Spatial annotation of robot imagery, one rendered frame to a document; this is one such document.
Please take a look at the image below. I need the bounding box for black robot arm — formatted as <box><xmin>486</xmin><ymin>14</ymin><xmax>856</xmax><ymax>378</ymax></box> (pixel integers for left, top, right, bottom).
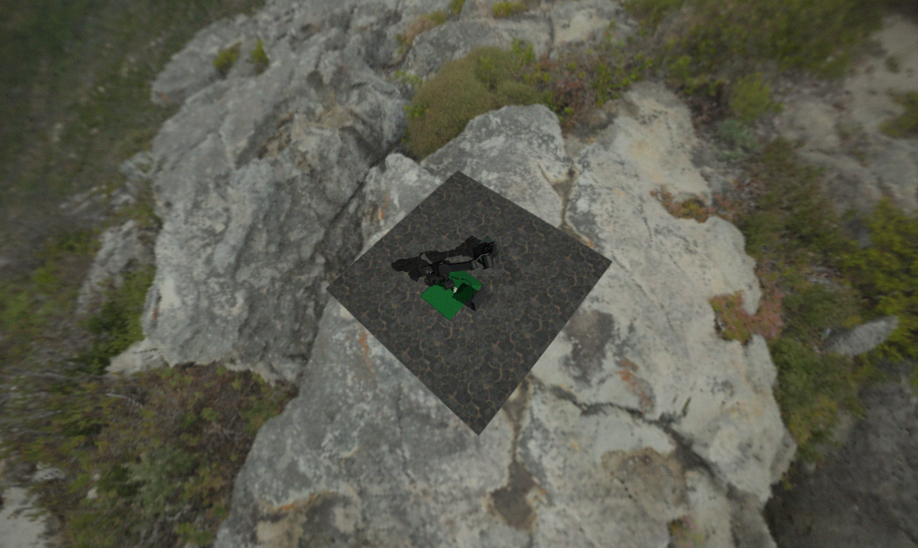
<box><xmin>423</xmin><ymin>242</ymin><xmax>498</xmax><ymax>285</ymax></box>

